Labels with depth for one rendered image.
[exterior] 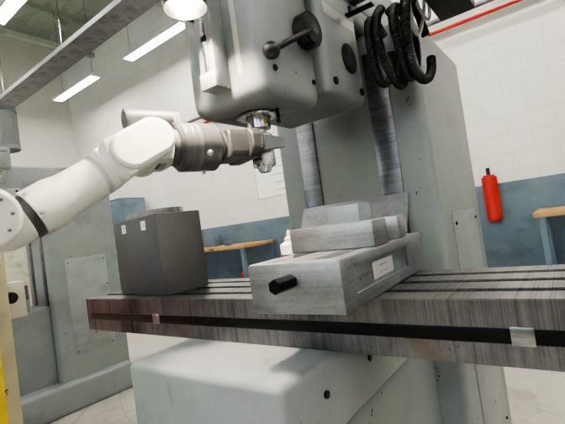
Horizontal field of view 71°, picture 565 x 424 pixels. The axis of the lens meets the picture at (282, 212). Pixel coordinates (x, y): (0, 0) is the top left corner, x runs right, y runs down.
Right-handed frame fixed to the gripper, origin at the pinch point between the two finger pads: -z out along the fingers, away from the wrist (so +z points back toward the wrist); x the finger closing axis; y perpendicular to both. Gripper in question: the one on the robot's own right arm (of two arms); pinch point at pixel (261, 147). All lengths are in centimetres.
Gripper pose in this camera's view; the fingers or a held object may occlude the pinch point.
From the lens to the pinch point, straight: 81.6
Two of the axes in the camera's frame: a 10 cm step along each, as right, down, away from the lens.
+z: -8.2, 1.0, -5.7
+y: 1.4, 9.9, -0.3
